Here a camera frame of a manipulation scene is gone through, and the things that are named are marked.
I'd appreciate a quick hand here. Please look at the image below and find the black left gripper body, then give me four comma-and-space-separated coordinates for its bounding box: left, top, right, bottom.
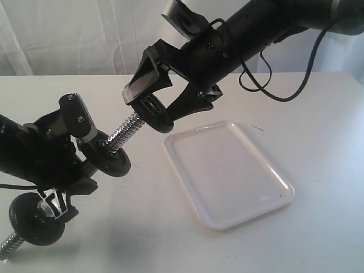
20, 112, 89, 187

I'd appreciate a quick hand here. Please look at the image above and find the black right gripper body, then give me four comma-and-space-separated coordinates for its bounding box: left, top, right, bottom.
154, 22, 245, 90

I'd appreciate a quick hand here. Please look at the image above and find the chrome threaded dumbbell bar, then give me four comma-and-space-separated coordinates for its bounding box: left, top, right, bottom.
1, 114, 143, 260

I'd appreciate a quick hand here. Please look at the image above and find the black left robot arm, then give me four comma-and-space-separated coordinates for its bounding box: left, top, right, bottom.
1, 111, 98, 225

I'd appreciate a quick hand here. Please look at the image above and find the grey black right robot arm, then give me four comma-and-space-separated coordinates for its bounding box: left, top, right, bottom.
122, 1, 363, 120

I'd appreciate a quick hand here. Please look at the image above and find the white rectangular plastic tray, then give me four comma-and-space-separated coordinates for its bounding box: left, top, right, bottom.
163, 121, 295, 231

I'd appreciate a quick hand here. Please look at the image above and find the white backdrop curtain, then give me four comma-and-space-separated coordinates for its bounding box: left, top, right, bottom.
1, 1, 363, 81

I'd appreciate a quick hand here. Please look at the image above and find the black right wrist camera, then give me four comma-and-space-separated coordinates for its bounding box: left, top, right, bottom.
161, 0, 210, 40

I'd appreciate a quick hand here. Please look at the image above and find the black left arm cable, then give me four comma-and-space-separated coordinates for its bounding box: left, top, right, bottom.
0, 184, 38, 191

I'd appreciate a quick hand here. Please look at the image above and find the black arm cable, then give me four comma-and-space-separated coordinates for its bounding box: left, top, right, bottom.
198, 14, 364, 101
0, 184, 38, 191

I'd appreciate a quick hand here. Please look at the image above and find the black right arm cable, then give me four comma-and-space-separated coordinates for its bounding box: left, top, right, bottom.
198, 14, 364, 101

